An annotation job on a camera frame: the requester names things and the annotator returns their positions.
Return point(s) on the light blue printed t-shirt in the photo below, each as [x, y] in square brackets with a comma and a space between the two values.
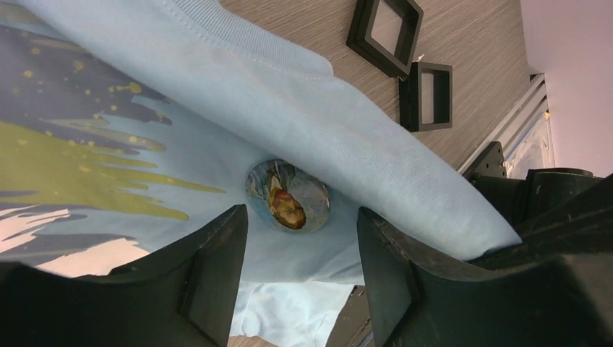
[126, 125]

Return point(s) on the black square frame box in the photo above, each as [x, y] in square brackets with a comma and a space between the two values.
[385, 32]
[426, 97]

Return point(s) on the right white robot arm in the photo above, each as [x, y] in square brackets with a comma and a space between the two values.
[546, 198]

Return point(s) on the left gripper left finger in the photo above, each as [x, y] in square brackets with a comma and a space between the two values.
[181, 295]

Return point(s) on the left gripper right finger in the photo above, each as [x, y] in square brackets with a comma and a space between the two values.
[554, 289]

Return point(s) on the round portrait brooch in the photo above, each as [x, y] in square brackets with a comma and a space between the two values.
[287, 198]

